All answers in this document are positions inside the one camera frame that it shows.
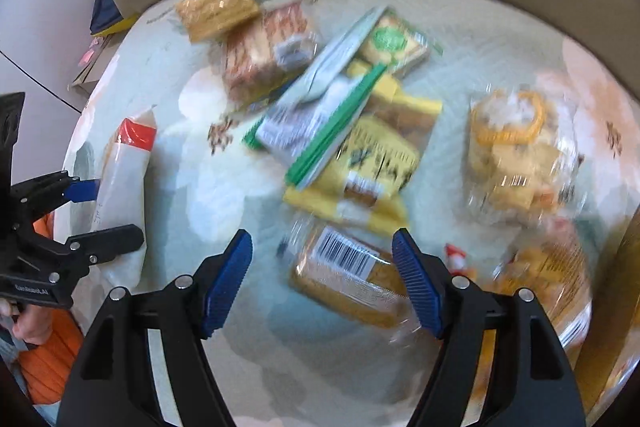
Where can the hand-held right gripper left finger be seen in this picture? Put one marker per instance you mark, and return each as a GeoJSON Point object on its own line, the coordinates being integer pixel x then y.
{"type": "Point", "coordinates": [227, 287]}

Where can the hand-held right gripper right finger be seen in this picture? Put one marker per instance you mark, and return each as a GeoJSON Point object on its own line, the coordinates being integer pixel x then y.
{"type": "Point", "coordinates": [417, 282]}

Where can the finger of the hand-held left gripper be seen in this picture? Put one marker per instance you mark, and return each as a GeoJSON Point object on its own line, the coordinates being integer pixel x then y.
{"type": "Point", "coordinates": [115, 239]}
{"type": "Point", "coordinates": [85, 190]}

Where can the red and white snack packet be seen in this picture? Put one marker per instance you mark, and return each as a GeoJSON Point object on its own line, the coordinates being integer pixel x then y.
{"type": "Point", "coordinates": [125, 177]}

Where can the small red and white candy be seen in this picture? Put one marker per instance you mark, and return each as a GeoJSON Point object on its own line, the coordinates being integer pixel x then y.
{"type": "Point", "coordinates": [457, 259]}

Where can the clear packet with brown cake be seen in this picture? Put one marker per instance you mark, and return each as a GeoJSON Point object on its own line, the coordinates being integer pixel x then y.
{"type": "Point", "coordinates": [345, 277]}

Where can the large yellow snack packet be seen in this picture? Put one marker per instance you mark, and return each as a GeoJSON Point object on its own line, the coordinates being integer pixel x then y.
{"type": "Point", "coordinates": [375, 167]}

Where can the golden woven tray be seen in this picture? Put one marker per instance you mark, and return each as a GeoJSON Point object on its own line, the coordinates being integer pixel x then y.
{"type": "Point", "coordinates": [555, 272]}

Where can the clear bag of yellow rings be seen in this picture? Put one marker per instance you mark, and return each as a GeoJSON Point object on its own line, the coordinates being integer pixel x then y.
{"type": "Point", "coordinates": [515, 157]}

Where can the green and white snack packet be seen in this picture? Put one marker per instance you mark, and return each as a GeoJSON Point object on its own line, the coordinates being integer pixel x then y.
{"type": "Point", "coordinates": [310, 112]}

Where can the brown striped snack packet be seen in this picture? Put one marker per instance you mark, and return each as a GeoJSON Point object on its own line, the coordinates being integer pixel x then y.
{"type": "Point", "coordinates": [255, 57]}

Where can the yellow corn-look snack packet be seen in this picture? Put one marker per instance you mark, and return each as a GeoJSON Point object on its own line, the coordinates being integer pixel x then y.
{"type": "Point", "coordinates": [217, 7]}

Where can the green label snack packet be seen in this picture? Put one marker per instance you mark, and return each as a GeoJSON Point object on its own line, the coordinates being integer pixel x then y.
{"type": "Point", "coordinates": [395, 42]}

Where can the person's left hand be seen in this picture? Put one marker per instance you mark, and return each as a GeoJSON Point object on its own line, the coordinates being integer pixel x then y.
{"type": "Point", "coordinates": [32, 324]}

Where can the orange cloth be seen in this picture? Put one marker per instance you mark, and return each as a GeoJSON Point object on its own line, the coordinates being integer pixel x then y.
{"type": "Point", "coordinates": [50, 367]}

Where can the floral quilted sofa cover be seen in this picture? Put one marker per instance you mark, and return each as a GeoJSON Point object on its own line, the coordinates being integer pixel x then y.
{"type": "Point", "coordinates": [200, 187]}

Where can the cardboard box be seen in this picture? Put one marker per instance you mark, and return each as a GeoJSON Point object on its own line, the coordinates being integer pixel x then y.
{"type": "Point", "coordinates": [92, 72]}

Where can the pink paper tag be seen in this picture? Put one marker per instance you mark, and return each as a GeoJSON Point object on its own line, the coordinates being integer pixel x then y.
{"type": "Point", "coordinates": [87, 55]}

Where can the blue and yellow bag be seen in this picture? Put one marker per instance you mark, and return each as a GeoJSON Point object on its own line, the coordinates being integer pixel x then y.
{"type": "Point", "coordinates": [107, 14]}

